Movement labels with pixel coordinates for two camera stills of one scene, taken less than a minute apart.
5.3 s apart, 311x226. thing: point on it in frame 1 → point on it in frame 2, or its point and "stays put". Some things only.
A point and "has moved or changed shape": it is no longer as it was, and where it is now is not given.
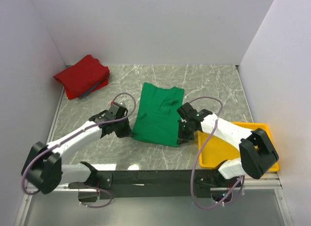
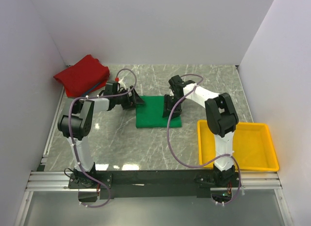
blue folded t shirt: x=92 y=88 stays put
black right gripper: x=181 y=138 → x=167 y=105
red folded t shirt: x=87 y=76 stays put
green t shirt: x=159 y=115 has moved or changed shape
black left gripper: x=127 y=131 → x=132 y=100
